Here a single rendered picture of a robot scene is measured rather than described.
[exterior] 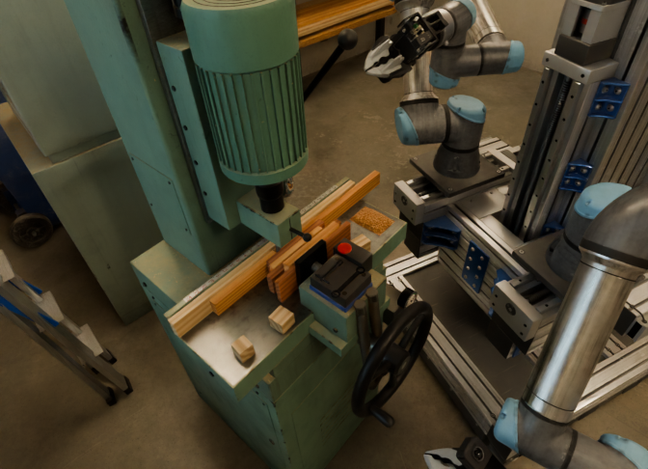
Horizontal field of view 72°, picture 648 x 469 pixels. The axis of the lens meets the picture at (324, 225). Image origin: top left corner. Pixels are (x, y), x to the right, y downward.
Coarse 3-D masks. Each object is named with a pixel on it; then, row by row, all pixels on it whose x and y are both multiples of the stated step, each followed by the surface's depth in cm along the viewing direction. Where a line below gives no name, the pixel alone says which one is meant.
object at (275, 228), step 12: (252, 192) 102; (240, 204) 99; (252, 204) 99; (288, 204) 98; (240, 216) 103; (252, 216) 99; (264, 216) 95; (276, 216) 95; (288, 216) 95; (300, 216) 98; (252, 228) 102; (264, 228) 98; (276, 228) 94; (288, 228) 96; (300, 228) 100; (276, 240) 97; (288, 240) 99
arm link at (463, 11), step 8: (456, 0) 99; (464, 0) 100; (440, 8) 97; (448, 8) 96; (456, 8) 97; (464, 8) 98; (472, 8) 100; (456, 16) 96; (464, 16) 98; (472, 16) 101; (456, 24) 96; (464, 24) 99; (472, 24) 103; (456, 32) 98; (464, 32) 101; (456, 40) 101; (464, 40) 102
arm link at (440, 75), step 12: (444, 48) 103; (456, 48) 102; (468, 48) 105; (432, 60) 107; (444, 60) 104; (456, 60) 104; (468, 60) 105; (480, 60) 105; (432, 72) 108; (444, 72) 106; (456, 72) 106; (468, 72) 107; (432, 84) 110; (444, 84) 108; (456, 84) 109
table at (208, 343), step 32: (352, 224) 117; (384, 256) 114; (256, 288) 103; (224, 320) 97; (256, 320) 96; (192, 352) 93; (224, 352) 91; (256, 352) 90; (288, 352) 96; (224, 384) 88
